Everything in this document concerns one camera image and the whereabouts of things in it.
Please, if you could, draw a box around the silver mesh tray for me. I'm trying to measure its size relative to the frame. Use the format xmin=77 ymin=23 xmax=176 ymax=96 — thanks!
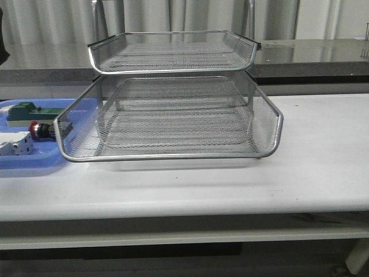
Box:
xmin=88 ymin=29 xmax=262 ymax=76
xmin=54 ymin=71 xmax=283 ymax=162
xmin=97 ymin=108 xmax=251 ymax=151

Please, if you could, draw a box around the red emergency stop push button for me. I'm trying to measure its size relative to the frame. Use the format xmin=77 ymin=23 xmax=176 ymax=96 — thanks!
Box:
xmin=28 ymin=121 xmax=73 ymax=140

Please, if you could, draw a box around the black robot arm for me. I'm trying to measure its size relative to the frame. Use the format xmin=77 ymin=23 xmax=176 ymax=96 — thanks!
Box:
xmin=0 ymin=8 xmax=10 ymax=65

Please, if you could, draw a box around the dark grey counter top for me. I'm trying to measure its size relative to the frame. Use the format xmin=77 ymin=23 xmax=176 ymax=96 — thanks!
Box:
xmin=1 ymin=39 xmax=368 ymax=85

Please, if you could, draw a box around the green terminal block component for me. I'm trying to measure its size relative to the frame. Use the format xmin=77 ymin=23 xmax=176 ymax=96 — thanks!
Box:
xmin=6 ymin=102 xmax=64 ymax=127

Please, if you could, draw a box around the white circuit breaker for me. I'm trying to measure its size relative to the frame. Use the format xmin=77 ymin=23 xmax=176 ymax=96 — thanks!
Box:
xmin=1 ymin=132 xmax=33 ymax=156

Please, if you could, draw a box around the white table leg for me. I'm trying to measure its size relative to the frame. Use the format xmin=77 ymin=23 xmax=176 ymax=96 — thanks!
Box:
xmin=345 ymin=238 xmax=369 ymax=275

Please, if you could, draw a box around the silver wire rack frame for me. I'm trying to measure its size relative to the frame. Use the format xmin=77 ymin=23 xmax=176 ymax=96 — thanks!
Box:
xmin=91 ymin=0 xmax=262 ymax=87

